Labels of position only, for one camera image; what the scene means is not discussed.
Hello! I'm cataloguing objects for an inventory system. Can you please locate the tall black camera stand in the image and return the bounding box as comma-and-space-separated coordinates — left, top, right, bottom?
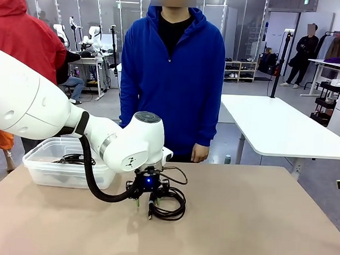
269, 29, 294, 99

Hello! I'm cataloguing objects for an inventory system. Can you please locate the person's left hand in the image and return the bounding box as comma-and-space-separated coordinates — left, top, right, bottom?
191, 142, 210, 164

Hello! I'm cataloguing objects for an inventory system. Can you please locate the blue-sleeved left forearm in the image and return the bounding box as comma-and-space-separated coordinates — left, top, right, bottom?
196, 97, 220, 147

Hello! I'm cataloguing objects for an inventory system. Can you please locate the person in red jacket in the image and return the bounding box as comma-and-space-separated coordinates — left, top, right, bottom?
0, 0, 69, 156

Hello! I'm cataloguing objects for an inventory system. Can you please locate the seated person in jeans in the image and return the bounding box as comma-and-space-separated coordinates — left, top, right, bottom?
54, 33, 88, 106

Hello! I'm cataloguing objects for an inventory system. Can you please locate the person in blue hoodie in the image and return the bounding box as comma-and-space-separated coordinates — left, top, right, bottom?
116, 3, 228, 164

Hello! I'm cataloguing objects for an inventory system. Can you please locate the black corrugated cable hose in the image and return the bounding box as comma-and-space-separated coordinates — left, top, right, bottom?
70, 111, 143, 204

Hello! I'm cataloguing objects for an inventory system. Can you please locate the clothes rack with coats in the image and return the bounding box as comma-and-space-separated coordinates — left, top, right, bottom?
312, 29, 340, 64

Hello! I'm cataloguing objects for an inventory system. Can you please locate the clear plastic storage container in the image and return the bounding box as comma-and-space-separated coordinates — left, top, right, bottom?
21, 135, 118, 191

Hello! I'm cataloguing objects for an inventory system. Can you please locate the braided black USB cable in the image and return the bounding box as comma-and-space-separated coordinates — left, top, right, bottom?
51, 152, 96, 166

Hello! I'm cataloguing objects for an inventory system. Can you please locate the white desk with angled legs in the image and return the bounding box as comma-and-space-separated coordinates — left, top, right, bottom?
300, 58, 340, 99

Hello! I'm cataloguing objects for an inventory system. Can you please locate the black bags pile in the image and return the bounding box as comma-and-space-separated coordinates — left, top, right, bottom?
258, 46, 282, 76

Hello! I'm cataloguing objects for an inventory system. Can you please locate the black utility cart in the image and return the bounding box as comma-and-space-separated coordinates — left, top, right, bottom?
310, 80, 340, 128

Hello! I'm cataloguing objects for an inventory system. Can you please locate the blue-sleeved right forearm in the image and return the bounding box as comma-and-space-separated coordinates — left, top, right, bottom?
118, 94, 141, 130

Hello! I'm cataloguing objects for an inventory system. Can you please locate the person in orange trousers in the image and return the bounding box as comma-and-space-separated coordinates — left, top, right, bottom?
0, 126, 17, 172

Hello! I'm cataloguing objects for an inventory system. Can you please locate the thin black camera cable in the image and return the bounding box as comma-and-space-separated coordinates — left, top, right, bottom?
161, 165, 189, 185

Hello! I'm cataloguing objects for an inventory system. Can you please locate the white background workbench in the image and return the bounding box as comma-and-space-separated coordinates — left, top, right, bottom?
64, 50, 113, 102

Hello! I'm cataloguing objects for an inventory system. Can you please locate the thin black USB cable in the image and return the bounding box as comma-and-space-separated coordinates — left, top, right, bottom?
147, 185, 188, 222

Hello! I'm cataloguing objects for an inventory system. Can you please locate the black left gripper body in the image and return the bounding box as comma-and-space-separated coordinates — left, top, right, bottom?
133, 165, 164, 193

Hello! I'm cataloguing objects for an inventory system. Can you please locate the thin black tripod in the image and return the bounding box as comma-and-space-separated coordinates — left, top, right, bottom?
108, 24, 120, 75

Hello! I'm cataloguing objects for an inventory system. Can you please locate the person in black clothes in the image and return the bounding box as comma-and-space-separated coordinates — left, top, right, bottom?
280, 22, 321, 90

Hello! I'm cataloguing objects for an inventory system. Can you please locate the large white table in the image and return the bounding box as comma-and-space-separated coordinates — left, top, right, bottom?
217, 94, 340, 183

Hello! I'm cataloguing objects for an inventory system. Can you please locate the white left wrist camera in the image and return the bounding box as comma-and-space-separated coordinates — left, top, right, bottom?
160, 146, 174, 162

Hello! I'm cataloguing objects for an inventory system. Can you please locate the wooden shoe rack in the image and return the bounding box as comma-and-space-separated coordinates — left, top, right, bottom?
224, 60, 258, 83

